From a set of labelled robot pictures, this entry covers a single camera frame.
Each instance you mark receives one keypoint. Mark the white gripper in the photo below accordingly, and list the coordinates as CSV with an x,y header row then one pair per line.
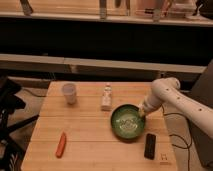
x,y
150,104

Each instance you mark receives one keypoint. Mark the green ceramic bowl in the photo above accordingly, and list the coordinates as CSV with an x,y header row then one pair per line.
x,y
126,122

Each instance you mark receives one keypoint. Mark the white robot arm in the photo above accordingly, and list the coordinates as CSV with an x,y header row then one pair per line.
x,y
167,90

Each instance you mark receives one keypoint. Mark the black remote control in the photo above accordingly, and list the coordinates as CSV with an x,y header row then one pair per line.
x,y
150,146

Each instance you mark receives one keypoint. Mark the small white bottle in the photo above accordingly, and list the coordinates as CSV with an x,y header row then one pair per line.
x,y
107,98

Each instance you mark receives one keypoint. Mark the translucent plastic cup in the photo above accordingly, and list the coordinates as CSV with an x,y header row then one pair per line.
x,y
70,93

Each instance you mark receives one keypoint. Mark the orange carrot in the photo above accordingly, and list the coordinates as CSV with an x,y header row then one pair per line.
x,y
61,146

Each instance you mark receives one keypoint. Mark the wooden shelf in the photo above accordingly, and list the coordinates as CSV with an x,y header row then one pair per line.
x,y
100,68

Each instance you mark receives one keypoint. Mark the black chair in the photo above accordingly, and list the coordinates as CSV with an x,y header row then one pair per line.
x,y
9,103

